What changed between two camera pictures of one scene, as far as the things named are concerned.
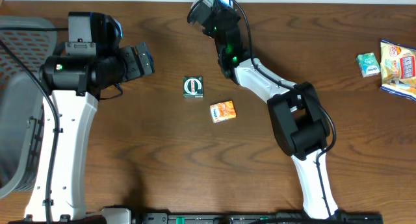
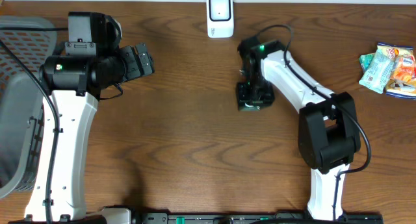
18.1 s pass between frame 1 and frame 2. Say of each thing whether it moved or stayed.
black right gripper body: moved
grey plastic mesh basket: stayed
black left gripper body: stayed
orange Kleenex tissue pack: moved
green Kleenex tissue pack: stayed
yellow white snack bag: stayed
